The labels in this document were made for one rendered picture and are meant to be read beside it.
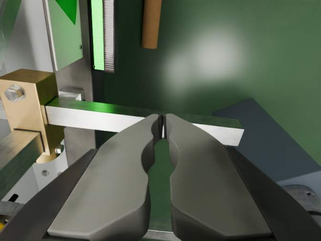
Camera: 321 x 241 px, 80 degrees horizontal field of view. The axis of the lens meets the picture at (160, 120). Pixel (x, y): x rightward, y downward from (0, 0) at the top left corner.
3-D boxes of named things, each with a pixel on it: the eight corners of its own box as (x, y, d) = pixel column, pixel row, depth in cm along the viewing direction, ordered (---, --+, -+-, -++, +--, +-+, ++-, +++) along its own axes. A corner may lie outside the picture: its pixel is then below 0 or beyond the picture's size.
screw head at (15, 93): (24, 85, 24) (17, 88, 23) (27, 101, 25) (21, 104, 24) (6, 83, 24) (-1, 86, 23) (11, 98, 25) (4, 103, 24)
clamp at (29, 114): (59, 72, 28) (39, 83, 24) (69, 146, 35) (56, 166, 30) (16, 67, 28) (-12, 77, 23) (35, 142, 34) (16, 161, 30)
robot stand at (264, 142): (252, 97, 115) (324, 169, 62) (260, 130, 126) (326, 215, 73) (211, 112, 120) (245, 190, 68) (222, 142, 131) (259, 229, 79)
